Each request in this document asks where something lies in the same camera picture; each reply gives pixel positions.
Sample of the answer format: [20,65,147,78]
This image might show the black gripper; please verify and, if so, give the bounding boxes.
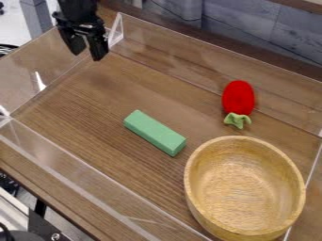
[54,11,110,61]

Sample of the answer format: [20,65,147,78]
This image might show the red plush strawberry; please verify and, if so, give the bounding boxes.
[222,80,256,129]

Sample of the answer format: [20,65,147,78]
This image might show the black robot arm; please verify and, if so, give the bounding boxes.
[53,0,110,61]

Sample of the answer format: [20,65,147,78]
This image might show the green rectangular block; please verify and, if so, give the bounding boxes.
[123,110,186,156]

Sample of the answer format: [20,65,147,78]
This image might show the wooden bowl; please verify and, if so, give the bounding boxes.
[183,136,306,241]

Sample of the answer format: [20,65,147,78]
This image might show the grey table leg post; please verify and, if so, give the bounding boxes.
[19,0,54,39]

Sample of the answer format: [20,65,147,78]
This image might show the clear acrylic tray wall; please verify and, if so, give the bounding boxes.
[0,17,322,241]

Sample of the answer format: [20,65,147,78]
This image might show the black equipment with cable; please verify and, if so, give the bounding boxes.
[0,211,73,241]

